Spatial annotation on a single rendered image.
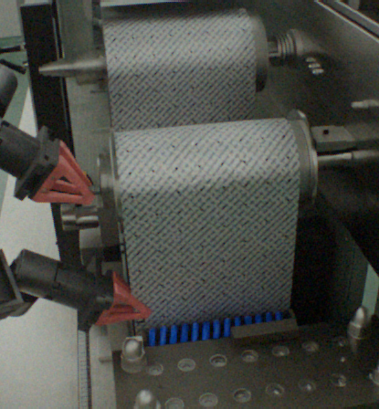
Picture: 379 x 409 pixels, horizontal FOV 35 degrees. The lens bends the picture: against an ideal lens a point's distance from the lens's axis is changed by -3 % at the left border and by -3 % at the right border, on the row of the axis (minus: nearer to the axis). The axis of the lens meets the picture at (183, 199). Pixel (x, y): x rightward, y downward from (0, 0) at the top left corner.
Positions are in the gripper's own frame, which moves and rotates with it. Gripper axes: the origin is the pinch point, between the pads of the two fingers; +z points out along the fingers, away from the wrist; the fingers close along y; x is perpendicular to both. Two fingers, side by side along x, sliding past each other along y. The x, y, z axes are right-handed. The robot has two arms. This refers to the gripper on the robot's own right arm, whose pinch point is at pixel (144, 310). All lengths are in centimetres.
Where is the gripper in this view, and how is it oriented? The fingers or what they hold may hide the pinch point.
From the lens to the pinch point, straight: 88.9
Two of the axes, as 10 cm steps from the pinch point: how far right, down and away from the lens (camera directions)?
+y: 1.5, 5.0, -8.5
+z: 8.7, 3.5, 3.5
